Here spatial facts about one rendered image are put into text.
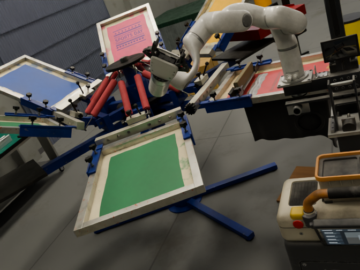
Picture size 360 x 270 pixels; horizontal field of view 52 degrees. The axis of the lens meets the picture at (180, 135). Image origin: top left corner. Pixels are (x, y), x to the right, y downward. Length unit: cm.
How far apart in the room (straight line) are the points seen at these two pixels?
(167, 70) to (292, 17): 65
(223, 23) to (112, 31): 259
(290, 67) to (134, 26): 236
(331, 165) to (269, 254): 127
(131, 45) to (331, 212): 278
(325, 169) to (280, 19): 64
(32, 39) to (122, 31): 283
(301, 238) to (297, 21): 89
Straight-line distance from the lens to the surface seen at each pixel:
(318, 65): 252
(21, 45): 635
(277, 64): 269
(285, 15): 167
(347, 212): 137
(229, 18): 150
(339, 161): 144
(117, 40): 385
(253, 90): 239
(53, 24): 697
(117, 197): 180
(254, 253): 262
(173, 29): 812
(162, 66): 128
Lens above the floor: 180
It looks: 23 degrees down
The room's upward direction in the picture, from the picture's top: 22 degrees counter-clockwise
